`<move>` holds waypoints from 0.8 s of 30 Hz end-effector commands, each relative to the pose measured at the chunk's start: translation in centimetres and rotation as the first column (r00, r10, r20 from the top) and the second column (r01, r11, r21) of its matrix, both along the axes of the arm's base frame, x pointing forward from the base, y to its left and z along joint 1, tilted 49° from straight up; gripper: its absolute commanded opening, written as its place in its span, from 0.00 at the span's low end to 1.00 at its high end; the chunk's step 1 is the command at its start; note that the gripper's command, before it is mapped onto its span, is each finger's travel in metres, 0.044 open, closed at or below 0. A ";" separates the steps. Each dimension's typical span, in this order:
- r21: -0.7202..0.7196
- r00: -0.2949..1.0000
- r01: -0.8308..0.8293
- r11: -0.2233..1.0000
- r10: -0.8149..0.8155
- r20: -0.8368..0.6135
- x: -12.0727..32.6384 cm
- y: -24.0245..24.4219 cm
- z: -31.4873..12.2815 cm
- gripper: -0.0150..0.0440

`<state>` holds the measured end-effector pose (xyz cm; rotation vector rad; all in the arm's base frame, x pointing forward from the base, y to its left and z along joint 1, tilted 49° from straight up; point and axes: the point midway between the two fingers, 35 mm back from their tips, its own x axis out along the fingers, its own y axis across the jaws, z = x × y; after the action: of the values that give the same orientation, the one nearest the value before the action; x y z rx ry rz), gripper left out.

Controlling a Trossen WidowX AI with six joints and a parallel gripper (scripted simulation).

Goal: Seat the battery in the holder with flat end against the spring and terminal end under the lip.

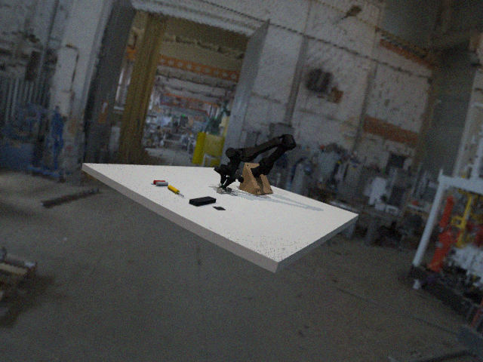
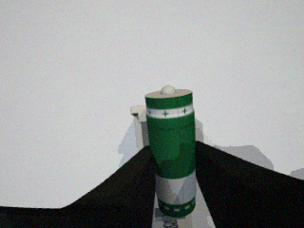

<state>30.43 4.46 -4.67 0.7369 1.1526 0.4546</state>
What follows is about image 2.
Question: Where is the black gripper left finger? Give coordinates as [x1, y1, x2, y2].
[0, 145, 156, 228]

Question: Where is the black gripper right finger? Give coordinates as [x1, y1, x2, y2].
[195, 141, 304, 228]

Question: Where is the green cylindrical battery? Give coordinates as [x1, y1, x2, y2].
[144, 86, 197, 218]

